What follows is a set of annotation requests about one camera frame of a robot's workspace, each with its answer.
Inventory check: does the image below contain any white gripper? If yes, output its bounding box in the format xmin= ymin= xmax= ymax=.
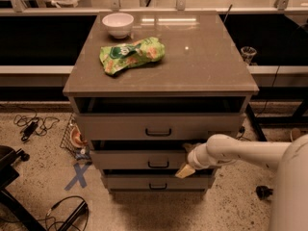
xmin=175 ymin=142 xmax=216 ymax=179

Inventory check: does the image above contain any grey drawer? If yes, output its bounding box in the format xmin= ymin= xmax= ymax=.
xmin=90 ymin=141 xmax=197 ymax=169
xmin=101 ymin=168 xmax=216 ymax=192
xmin=74 ymin=96 xmax=247 ymax=141

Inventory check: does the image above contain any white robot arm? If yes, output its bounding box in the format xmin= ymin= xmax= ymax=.
xmin=176 ymin=134 xmax=308 ymax=231

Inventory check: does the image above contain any grey bottom drawer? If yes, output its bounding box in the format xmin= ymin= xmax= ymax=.
xmin=101 ymin=168 xmax=216 ymax=192

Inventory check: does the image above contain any grey drawer cabinet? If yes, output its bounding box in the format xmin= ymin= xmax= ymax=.
xmin=63 ymin=11 xmax=260 ymax=196

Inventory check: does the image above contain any grey top drawer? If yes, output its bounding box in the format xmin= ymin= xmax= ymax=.
xmin=74 ymin=96 xmax=247 ymax=141

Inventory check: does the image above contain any black metal bar right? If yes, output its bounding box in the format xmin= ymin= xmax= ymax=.
xmin=245 ymin=105 xmax=267 ymax=141

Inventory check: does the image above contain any black chair caster leg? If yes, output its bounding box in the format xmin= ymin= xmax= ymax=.
xmin=256 ymin=186 xmax=273 ymax=200

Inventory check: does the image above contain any blue tape cross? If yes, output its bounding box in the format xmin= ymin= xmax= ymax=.
xmin=64 ymin=162 xmax=91 ymax=191

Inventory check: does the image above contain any brown shoe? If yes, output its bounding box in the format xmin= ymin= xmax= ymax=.
xmin=290 ymin=128 xmax=301 ymax=141

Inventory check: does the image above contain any black bar bottom left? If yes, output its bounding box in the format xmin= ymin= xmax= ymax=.
xmin=58 ymin=201 xmax=88 ymax=231

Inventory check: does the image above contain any clear glass cup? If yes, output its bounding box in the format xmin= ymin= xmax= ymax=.
xmin=241 ymin=46 xmax=257 ymax=64

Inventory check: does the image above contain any green snack bag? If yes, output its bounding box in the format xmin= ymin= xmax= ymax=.
xmin=99 ymin=37 xmax=166 ymax=76

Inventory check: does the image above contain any white ceramic bowl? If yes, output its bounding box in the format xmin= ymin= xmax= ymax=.
xmin=102 ymin=13 xmax=134 ymax=39

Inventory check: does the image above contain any black office chair base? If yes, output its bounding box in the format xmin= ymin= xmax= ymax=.
xmin=0 ymin=144 xmax=46 ymax=231

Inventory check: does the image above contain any black cable coil right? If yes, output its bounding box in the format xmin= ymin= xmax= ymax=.
xmin=236 ymin=126 xmax=254 ymax=142

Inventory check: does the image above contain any wire basket with items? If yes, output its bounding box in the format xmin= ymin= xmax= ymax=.
xmin=60 ymin=115 xmax=90 ymax=161

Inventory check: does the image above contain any black cable bottom left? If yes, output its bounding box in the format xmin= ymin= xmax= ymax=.
xmin=43 ymin=195 xmax=90 ymax=231

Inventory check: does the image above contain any black power adapter with cable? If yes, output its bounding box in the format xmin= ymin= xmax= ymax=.
xmin=13 ymin=109 xmax=60 ymax=142

